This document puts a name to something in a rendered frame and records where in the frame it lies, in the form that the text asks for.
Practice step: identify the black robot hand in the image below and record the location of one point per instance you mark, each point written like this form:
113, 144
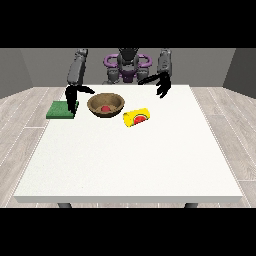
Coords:
71, 96
163, 83

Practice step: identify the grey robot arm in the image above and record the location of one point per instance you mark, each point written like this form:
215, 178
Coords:
164, 61
76, 68

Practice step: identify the green square pad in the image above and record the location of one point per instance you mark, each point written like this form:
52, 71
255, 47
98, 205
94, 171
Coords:
61, 110

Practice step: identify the brown wooden bowl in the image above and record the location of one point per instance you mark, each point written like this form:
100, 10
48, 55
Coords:
105, 104

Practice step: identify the small red ball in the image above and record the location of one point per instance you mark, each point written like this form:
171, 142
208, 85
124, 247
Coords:
106, 108

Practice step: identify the yellow cup with melon print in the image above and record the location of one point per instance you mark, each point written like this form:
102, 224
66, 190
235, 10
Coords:
136, 117

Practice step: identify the grey robot trunk purple rings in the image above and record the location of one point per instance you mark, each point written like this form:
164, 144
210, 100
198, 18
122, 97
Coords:
127, 68

